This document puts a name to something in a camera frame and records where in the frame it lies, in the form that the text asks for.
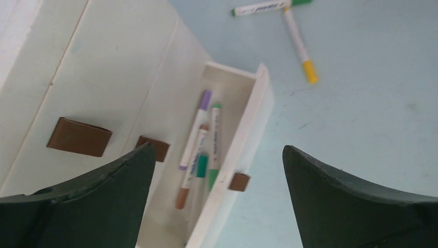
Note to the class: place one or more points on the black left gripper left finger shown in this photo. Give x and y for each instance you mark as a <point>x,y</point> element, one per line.
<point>101,208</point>

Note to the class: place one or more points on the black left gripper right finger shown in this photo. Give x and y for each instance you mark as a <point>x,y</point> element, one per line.
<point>336,209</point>

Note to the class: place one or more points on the white marker brown tip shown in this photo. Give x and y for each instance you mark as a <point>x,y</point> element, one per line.
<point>193,160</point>

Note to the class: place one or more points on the white marker teal tip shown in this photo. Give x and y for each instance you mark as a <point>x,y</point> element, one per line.
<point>202,166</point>

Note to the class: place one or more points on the white drawer cabinet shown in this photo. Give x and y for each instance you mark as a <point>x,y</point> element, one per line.
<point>85,82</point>

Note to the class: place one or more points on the white marker purple cap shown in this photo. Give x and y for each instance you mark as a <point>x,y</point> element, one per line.
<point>199,118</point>

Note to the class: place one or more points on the white marker yellow cap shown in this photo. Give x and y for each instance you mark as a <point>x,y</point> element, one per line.
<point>299,44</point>

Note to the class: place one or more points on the white marker green tip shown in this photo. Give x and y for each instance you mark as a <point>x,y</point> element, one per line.
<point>215,147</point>

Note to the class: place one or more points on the white marker green cap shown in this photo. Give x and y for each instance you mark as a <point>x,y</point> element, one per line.
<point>266,6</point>

